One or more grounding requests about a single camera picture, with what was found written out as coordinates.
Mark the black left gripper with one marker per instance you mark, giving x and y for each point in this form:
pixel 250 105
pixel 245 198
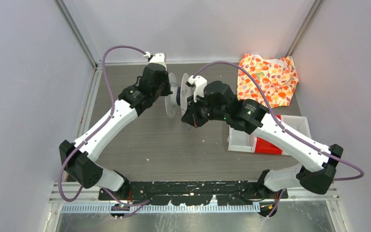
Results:
pixel 167 91

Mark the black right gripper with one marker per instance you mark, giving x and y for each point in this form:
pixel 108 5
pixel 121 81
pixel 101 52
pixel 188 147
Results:
pixel 191 116

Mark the white plastic spool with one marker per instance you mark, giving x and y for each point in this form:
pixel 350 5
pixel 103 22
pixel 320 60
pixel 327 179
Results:
pixel 180 91

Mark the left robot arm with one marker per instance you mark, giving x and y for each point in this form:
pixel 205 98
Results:
pixel 79 157

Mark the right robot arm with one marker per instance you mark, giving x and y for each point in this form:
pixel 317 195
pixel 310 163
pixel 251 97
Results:
pixel 317 162

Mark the white plastic bin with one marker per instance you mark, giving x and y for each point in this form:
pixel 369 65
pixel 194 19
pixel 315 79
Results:
pixel 240 141

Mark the red plastic bin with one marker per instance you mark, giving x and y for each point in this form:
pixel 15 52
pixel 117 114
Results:
pixel 262 146

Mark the orange floral cloth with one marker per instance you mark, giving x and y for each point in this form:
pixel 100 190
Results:
pixel 277 78

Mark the white bin on right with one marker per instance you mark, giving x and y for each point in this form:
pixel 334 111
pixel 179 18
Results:
pixel 299 123

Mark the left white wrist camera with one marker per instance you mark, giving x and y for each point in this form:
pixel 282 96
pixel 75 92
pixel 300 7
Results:
pixel 157 58

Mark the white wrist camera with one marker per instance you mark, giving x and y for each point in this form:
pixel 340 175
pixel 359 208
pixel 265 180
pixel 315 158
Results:
pixel 157 58
pixel 198 83

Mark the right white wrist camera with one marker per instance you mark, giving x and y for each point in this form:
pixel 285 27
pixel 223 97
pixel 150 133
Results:
pixel 198 83

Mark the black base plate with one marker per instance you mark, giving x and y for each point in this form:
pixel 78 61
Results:
pixel 192 193

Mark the white slotted cable duct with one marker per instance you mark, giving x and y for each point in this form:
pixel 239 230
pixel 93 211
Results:
pixel 149 209

